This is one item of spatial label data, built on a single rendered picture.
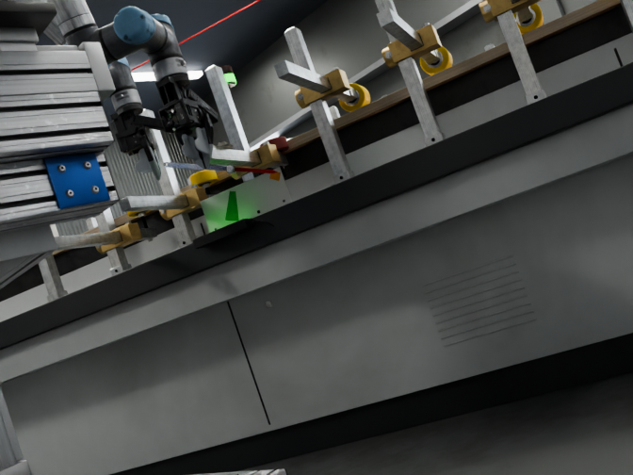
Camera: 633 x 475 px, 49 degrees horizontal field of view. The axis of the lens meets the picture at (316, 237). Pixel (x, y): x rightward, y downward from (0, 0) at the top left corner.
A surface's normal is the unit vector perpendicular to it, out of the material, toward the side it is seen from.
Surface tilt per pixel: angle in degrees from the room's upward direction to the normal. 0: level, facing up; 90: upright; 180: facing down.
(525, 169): 90
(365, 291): 90
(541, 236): 90
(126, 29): 89
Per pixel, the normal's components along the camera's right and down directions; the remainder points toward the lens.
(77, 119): 0.65, -0.28
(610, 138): -0.37, 0.07
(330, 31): -0.69, 0.19
